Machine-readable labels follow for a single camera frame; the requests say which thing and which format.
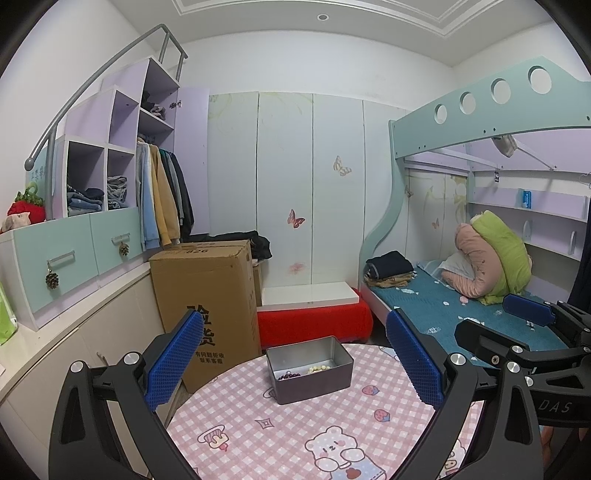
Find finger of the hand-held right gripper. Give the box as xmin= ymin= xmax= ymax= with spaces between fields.
xmin=455 ymin=318 xmax=536 ymax=368
xmin=502 ymin=293 xmax=591 ymax=342

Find pink checkered tablecloth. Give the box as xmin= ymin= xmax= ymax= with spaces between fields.
xmin=165 ymin=342 xmax=486 ymax=480

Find yellow hanging jacket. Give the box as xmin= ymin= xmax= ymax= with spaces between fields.
xmin=150 ymin=145 xmax=182 ymax=248

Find white wardrobe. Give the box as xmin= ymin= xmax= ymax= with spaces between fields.
xmin=207 ymin=91 xmax=408 ymax=297

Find folded tan clothes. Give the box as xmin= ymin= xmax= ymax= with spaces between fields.
xmin=364 ymin=271 xmax=417 ymax=289

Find green bag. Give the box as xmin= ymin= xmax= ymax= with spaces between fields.
xmin=0 ymin=281 xmax=20 ymax=347

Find folded dark clothes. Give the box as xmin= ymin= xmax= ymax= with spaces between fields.
xmin=365 ymin=251 xmax=415 ymax=280

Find red strawberry plush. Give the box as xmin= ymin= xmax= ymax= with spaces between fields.
xmin=6 ymin=182 xmax=46 ymax=227

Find blue patterned bedsheet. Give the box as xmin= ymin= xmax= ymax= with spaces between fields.
xmin=369 ymin=260 xmax=570 ymax=366

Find red ottoman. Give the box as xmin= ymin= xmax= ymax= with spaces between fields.
xmin=256 ymin=299 xmax=374 ymax=352

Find green blanket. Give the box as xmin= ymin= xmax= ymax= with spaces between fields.
xmin=470 ymin=209 xmax=533 ymax=306

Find grey metal handrail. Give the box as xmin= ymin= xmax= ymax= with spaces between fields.
xmin=23 ymin=23 xmax=189 ymax=172

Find light blue hanging shirt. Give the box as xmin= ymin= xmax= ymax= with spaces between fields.
xmin=137 ymin=142 xmax=160 ymax=253

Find dark hanging jackets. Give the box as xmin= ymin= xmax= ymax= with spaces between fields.
xmin=163 ymin=150 xmax=196 ymax=241

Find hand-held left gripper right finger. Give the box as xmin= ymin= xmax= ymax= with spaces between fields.
xmin=387 ymin=308 xmax=543 ymax=480

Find grey metal box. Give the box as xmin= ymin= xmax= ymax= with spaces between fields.
xmin=265 ymin=335 xmax=355 ymax=406

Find folded blue jeans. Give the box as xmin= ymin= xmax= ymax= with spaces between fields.
xmin=66 ymin=185 xmax=105 ymax=214

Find large cardboard box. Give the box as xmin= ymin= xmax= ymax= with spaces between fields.
xmin=148 ymin=239 xmax=263 ymax=394

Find white lower cabinet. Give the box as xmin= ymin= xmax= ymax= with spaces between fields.
xmin=0 ymin=262 xmax=172 ymax=467

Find grey bed lamp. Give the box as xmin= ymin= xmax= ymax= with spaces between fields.
xmin=491 ymin=134 xmax=518 ymax=158

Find teal bunk bed frame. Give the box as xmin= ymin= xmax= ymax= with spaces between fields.
xmin=359 ymin=55 xmax=591 ymax=330

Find purple shelf unit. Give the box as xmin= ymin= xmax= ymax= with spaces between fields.
xmin=50 ymin=56 xmax=211 ymax=221

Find black clothes pile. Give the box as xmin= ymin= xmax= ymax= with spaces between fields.
xmin=251 ymin=230 xmax=274 ymax=262

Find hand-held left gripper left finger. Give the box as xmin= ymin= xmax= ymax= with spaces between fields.
xmin=48 ymin=308 xmax=205 ymax=480

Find white board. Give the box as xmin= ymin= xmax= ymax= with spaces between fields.
xmin=260 ymin=281 xmax=361 ymax=306

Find white pillow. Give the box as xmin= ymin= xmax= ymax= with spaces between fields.
xmin=438 ymin=257 xmax=479 ymax=288

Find folded grey jeans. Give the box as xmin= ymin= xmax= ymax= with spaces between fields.
xmin=106 ymin=175 xmax=128 ymax=211

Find clothes on shelf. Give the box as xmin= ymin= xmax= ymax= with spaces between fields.
xmin=140 ymin=91 xmax=168 ymax=121

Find teal drawer cabinet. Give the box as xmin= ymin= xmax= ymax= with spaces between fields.
xmin=0 ymin=207 xmax=145 ymax=331

